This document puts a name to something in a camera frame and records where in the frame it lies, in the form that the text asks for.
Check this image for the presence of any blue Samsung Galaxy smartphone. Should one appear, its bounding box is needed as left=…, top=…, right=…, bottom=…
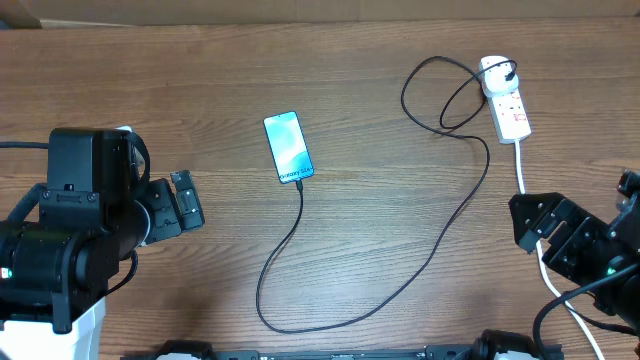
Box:
left=263, top=111, right=314, bottom=184

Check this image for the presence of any black USB charging cable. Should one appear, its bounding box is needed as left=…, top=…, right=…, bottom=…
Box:
left=255, top=55, right=518, bottom=335

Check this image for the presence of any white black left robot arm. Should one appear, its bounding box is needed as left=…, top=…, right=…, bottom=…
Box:
left=1, top=127, right=205, bottom=359

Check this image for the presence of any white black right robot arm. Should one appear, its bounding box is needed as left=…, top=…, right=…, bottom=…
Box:
left=509, top=170, right=639, bottom=359

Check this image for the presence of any white USB charger plug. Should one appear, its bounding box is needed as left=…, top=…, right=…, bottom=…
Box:
left=478, top=55, right=519, bottom=98

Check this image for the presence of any white power strip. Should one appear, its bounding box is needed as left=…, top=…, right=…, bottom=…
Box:
left=489, top=90, right=532, bottom=144

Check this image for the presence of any white power strip cord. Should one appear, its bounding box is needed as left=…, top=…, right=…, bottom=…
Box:
left=513, top=139, right=606, bottom=360

